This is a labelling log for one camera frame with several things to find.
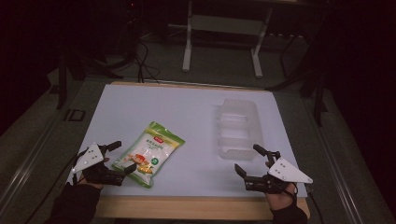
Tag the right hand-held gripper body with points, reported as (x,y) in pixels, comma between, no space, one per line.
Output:
(288,172)

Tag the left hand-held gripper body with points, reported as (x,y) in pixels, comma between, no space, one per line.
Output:
(89,158)

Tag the green and white snack packet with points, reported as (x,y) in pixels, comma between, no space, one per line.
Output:
(149,149)

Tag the clear plastic tray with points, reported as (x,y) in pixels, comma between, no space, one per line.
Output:
(238,130)

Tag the person's left hand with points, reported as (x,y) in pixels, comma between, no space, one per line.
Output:
(92,185)

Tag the person's right hand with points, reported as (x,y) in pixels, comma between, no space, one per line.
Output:
(280,200)

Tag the wooden table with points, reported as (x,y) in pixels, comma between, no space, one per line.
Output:
(186,208)

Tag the white table mat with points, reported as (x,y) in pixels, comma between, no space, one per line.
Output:
(186,118)

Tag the black metal stand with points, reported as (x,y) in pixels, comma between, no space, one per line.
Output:
(318,99)
(62,81)

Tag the white metal stand frame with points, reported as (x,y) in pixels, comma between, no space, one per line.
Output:
(187,46)

